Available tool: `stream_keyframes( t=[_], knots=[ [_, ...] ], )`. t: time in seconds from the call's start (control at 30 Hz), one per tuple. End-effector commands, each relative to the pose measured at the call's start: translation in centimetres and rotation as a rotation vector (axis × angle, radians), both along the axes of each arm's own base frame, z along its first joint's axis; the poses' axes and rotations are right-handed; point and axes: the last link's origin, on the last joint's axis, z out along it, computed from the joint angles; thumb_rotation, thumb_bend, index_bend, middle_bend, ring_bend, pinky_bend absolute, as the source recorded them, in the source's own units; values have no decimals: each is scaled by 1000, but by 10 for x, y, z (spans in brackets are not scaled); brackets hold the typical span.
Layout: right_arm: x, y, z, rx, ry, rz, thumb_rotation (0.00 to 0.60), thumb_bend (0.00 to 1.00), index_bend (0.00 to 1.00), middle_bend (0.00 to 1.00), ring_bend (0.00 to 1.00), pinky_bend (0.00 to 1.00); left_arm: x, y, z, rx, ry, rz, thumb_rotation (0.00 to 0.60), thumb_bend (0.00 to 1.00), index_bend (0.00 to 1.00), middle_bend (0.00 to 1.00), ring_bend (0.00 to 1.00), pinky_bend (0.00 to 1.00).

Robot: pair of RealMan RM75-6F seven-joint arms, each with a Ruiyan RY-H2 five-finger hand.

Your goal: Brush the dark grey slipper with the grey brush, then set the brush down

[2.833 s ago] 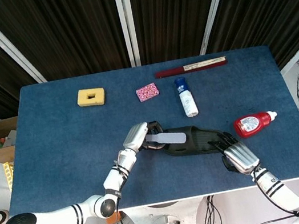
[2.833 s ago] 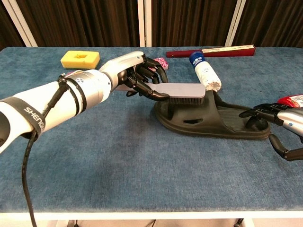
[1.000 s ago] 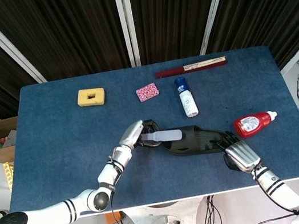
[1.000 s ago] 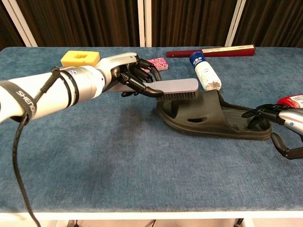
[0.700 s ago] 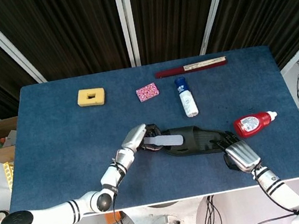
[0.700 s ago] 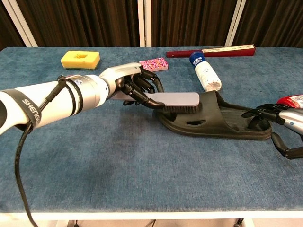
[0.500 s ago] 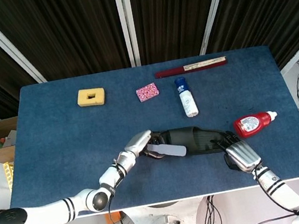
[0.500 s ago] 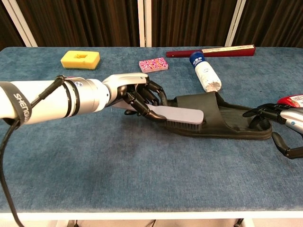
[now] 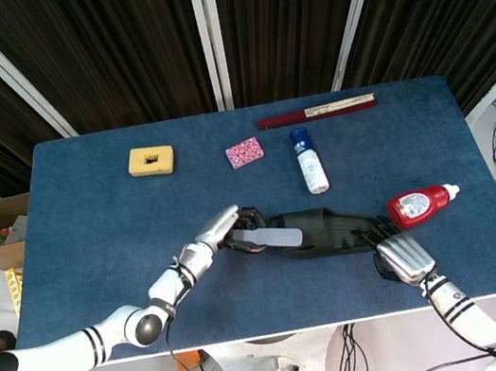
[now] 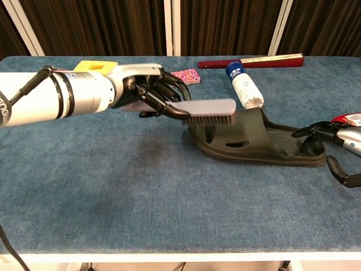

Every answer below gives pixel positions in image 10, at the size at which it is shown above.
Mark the pink patterned small box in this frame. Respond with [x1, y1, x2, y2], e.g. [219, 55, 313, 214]
[170, 68, 201, 86]

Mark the dark rubber slipper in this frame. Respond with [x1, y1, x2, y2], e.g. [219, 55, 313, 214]
[187, 108, 327, 168]

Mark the white bottle blue cap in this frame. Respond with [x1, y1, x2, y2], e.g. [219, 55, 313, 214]
[225, 61, 265, 110]

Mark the red bottle white cap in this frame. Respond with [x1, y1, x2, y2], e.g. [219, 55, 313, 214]
[331, 112, 361, 127]

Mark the dark brown curtain panel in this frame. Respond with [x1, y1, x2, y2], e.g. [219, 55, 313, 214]
[0, 0, 30, 61]
[19, 0, 167, 56]
[278, 0, 361, 57]
[180, 0, 284, 56]

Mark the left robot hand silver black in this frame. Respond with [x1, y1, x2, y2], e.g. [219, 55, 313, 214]
[108, 63, 192, 119]

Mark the grey scrub brush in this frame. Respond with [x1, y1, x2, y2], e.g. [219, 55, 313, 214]
[121, 98, 237, 127]

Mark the white double frame post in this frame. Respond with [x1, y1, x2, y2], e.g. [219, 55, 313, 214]
[163, 0, 182, 56]

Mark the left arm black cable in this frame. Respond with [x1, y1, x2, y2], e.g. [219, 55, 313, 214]
[0, 65, 55, 271]

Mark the yellow sponge with hole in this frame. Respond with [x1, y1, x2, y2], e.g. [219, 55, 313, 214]
[73, 60, 118, 76]

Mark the dark red folded fan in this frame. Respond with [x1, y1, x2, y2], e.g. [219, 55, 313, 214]
[197, 53, 306, 69]

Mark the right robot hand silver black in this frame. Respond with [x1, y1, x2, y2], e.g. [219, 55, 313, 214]
[292, 120, 361, 189]

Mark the blue velvet tablecloth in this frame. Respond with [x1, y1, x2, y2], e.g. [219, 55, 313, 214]
[0, 55, 361, 255]

